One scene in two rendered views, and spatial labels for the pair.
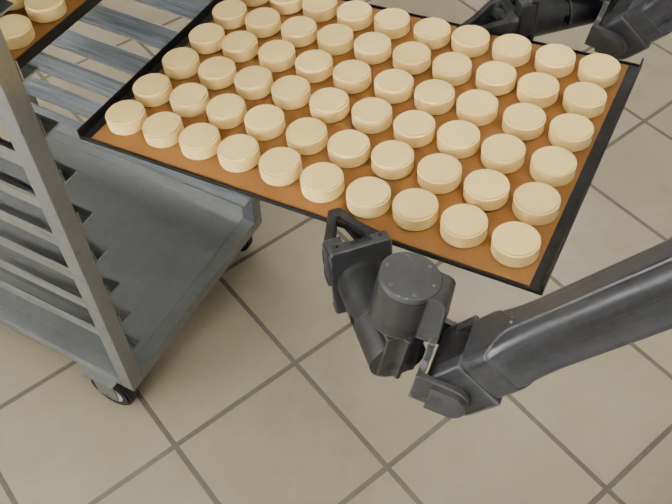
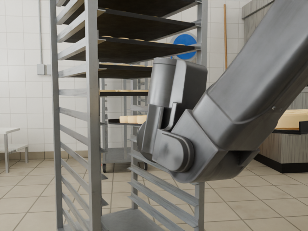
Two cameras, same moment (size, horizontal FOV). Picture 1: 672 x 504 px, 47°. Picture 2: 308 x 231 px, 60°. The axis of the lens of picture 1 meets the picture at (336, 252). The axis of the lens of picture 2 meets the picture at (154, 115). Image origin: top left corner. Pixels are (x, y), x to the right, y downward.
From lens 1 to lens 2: 0.64 m
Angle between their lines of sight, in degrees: 54
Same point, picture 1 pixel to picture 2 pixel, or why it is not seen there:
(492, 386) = (211, 126)
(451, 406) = (174, 151)
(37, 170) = (90, 137)
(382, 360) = (144, 129)
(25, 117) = (94, 111)
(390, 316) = (152, 81)
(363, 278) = not seen: hidden behind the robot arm
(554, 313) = (264, 20)
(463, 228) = not seen: hidden behind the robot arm
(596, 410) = not seen: outside the picture
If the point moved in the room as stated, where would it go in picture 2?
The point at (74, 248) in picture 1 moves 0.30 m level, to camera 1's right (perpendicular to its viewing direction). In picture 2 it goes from (92, 188) to (175, 210)
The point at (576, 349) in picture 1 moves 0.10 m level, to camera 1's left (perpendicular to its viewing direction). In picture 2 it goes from (285, 39) to (168, 50)
